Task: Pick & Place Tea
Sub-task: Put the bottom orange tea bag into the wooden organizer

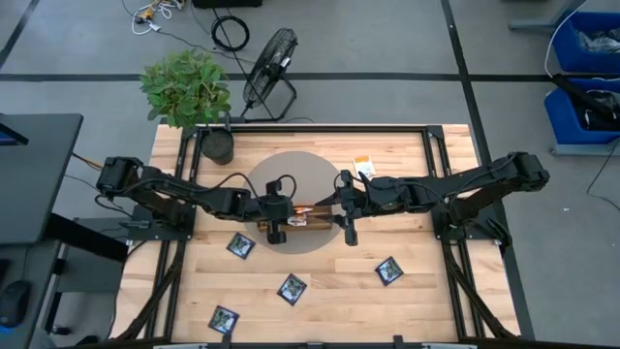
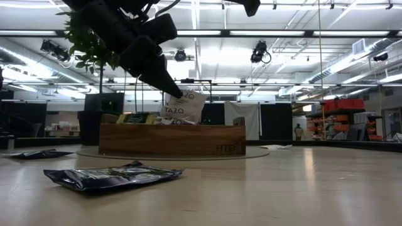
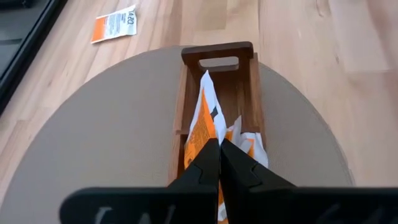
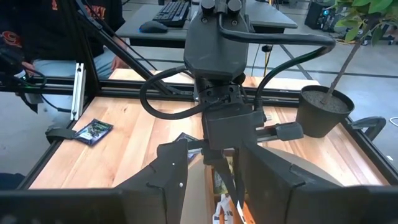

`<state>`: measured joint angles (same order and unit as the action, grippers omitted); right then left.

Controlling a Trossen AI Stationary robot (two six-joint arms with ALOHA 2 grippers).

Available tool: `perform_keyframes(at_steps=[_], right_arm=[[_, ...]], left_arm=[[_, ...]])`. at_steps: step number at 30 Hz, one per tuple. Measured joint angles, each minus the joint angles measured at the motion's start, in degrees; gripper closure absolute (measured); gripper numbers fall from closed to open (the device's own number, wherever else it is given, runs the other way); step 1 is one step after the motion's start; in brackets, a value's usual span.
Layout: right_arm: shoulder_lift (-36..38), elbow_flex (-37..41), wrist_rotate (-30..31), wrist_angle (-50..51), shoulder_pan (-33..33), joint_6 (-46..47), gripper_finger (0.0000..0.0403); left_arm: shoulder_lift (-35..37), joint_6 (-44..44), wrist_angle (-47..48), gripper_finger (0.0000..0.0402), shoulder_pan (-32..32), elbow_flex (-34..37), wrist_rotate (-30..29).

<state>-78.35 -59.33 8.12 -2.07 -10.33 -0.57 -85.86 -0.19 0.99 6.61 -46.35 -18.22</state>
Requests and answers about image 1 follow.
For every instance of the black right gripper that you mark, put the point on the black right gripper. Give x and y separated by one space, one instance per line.
356 199

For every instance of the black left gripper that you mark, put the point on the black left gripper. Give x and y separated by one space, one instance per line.
271 208

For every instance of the wooden tea organizer box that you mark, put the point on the wooden tea organizer box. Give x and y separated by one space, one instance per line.
319 225

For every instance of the black foil tea packet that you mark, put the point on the black foil tea packet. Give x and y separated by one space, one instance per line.
389 270
291 289
240 245
224 320

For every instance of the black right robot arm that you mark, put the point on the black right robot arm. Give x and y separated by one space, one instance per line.
412 196

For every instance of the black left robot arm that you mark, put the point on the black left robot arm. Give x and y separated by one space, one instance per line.
194 194

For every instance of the round grey mat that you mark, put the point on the round grey mat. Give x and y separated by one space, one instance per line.
310 167

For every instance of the black plant pot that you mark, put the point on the black plant pot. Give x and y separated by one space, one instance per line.
218 145

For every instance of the black floor fan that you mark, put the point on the black floor fan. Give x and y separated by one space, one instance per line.
272 68

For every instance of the green leafy plant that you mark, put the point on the green leafy plant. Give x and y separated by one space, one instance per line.
186 87

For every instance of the silver aluminium bar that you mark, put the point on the silver aluminium bar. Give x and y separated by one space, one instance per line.
448 346
181 346

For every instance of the black floor box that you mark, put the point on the black floor box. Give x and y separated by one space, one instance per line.
227 3

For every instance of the blue storage bin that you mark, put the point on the blue storage bin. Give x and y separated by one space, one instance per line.
564 48
562 121

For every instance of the black desk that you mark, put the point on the black desk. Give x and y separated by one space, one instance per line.
39 179
34 271

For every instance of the grey metal table foot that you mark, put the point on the grey metal table foot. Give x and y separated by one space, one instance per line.
533 25

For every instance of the black folded stand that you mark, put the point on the black folded stand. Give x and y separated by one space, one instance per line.
581 97

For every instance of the black computer mouse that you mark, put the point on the black computer mouse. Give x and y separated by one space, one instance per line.
14 303

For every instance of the dark computer monitor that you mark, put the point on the dark computer monitor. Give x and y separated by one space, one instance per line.
9 136

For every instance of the black aluminium table frame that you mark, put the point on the black aluminium table frame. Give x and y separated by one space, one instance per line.
339 129

